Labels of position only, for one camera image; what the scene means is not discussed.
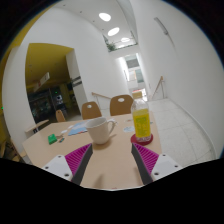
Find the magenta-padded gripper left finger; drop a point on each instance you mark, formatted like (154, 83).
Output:
(75, 160)

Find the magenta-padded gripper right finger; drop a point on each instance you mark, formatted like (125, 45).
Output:
(151, 160)

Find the clear bottle with yellow label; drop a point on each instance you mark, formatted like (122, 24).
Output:
(141, 123)

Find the flat round red coaster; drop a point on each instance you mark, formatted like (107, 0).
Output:
(133, 140)

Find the small green box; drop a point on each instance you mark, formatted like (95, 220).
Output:
(52, 138)

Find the light blue booklet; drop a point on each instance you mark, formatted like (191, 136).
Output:
(78, 128)

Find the white ceramic mug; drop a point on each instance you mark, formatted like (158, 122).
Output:
(99, 130)

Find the round white paper piece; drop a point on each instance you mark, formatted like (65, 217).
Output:
(128, 129)

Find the brown wooden chair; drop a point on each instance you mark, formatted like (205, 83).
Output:
(120, 106)
(60, 116)
(91, 111)

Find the light wooden side table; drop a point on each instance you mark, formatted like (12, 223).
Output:
(37, 126)

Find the wooden stair handrail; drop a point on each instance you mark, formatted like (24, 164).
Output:
(159, 86)
(100, 96)

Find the white hanging sign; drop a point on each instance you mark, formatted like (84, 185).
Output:
(41, 81)

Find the green potted plant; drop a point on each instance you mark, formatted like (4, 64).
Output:
(111, 46)

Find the round ceiling lights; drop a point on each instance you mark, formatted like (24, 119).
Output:
(105, 16)

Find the long grey wall lamp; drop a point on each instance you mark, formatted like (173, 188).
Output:
(161, 26)

